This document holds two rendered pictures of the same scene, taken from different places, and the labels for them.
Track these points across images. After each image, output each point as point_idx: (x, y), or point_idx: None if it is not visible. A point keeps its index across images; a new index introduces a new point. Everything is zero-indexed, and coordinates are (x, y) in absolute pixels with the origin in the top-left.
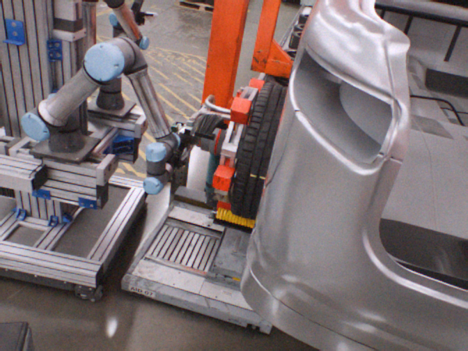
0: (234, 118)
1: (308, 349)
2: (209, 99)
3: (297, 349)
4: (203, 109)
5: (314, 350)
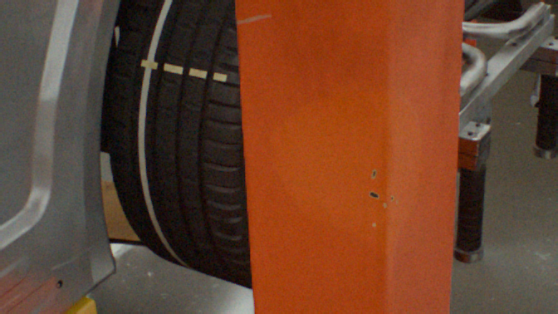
0: None
1: (218, 308)
2: (472, 65)
3: (242, 311)
4: (491, 68)
5: (208, 306)
